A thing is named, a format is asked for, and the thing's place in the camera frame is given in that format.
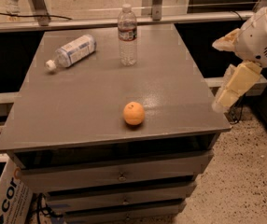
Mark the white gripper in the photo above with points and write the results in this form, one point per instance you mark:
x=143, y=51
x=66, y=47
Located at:
x=259, y=41

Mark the clear water bottle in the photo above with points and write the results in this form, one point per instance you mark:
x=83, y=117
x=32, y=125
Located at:
x=127, y=34

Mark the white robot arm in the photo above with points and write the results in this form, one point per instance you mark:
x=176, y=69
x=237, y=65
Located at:
x=249, y=43

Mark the lying labelled plastic bottle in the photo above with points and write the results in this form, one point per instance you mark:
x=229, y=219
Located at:
x=72, y=52

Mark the orange fruit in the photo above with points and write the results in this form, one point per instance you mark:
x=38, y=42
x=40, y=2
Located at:
x=134, y=113

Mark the grey drawer cabinet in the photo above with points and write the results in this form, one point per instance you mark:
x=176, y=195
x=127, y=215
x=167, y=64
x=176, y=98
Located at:
x=67, y=133

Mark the white cardboard box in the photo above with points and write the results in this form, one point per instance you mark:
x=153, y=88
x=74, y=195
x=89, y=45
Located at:
x=15, y=196

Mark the metal frame rail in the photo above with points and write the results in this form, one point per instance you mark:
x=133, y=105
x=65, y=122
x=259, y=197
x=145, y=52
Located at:
x=104, y=23

